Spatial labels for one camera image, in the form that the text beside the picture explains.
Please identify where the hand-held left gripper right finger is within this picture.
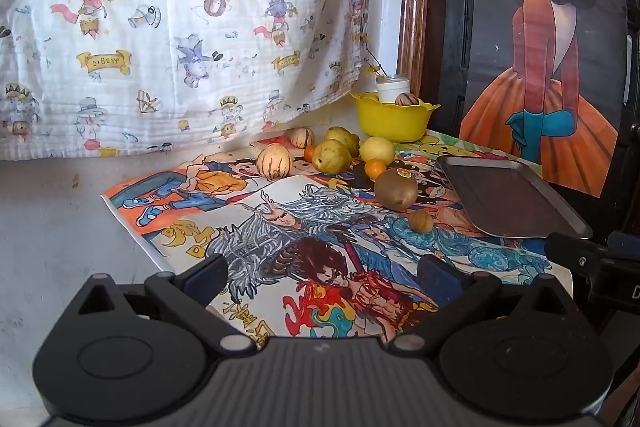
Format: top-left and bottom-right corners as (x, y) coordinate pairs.
(387, 254), (581, 353)

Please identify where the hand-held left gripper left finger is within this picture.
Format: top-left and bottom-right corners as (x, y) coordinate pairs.
(67, 253), (258, 354)

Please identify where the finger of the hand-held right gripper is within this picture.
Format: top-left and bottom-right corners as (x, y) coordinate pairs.
(606, 230), (640, 260)
(544, 231), (609, 281)

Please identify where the small brown longan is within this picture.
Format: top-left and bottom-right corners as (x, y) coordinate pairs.
(408, 211), (435, 234)

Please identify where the metal tray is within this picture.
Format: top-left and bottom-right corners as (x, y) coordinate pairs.
(436, 155), (593, 239)

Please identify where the brown kiwi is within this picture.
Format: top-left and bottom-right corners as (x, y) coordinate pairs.
(375, 168), (419, 211)

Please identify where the large striped pepino melon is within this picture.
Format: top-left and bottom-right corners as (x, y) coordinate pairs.
(256, 143), (292, 181)

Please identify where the yellow lemon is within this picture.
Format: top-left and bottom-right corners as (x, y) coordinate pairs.
(359, 136), (397, 165)

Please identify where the green guava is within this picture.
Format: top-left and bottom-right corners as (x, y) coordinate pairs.
(312, 140), (353, 174)
(323, 127), (361, 156)

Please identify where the small striped pepino melon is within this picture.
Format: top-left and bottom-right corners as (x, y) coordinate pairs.
(291, 128), (316, 150)

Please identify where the colourful cartoon poster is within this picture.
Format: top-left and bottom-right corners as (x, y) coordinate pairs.
(102, 137), (573, 340)

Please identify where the yellow plastic bowl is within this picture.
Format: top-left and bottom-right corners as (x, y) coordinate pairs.
(350, 92), (441, 144)

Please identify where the white foam cup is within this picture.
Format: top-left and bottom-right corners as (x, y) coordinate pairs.
(376, 77), (411, 104)

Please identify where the twig with yellow flowers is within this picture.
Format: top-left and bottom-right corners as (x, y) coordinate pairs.
(350, 34), (391, 80)

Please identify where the white printed blanket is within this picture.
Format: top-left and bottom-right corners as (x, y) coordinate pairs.
(0, 0), (373, 160)

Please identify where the dark door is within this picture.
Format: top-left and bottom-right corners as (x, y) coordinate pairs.
(422, 0), (640, 323)

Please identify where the wall poster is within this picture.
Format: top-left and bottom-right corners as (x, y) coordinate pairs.
(459, 0), (630, 198)

